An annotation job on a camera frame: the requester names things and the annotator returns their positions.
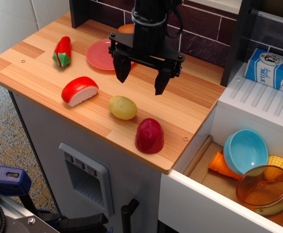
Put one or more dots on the black cabinet door handle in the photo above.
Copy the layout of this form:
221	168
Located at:
126	213

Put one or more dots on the blue clamp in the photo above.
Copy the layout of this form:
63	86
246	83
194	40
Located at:
14	181

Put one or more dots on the white dish drying rack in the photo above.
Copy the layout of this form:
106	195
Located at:
253	100

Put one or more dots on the yellow toy corn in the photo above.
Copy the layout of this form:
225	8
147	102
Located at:
274	167

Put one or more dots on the blue white milk carton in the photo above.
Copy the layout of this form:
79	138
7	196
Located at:
266	68

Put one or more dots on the light blue plastic bowl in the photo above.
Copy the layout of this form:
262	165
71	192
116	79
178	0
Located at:
245	150

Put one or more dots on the black ribbed clamp handle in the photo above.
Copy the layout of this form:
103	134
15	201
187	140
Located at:
90	224

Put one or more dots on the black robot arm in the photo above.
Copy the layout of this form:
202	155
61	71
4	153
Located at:
155	10

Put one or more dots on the transparent orange plastic cup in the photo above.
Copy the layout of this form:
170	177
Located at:
260	195

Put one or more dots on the grey ice dispenser panel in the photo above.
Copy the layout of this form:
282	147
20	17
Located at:
89	179

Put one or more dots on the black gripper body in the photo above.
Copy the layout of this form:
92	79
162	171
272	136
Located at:
148	46

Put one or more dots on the yellow toy potato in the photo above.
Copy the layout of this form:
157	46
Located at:
122	107

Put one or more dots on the dark red toy fruit half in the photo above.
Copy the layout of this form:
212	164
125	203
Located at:
149	137

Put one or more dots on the pink plastic plate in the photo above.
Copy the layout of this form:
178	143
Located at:
98	55

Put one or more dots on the red white toy sushi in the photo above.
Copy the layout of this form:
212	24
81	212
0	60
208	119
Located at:
79	90

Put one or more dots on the white toy sink basin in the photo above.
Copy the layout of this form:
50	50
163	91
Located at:
194	199

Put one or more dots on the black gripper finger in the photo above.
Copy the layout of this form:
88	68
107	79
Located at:
162	80
122	66

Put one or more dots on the orange toy ice cream cone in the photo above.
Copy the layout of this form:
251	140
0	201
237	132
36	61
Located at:
219	165

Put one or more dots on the red toy chili pepper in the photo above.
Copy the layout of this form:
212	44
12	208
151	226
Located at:
62	52

